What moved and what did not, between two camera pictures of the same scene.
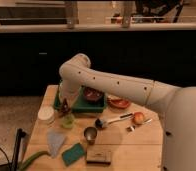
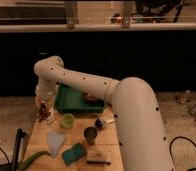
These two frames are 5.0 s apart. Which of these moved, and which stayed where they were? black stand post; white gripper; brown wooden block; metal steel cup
Moved: white gripper
Stayed: metal steel cup; black stand post; brown wooden block
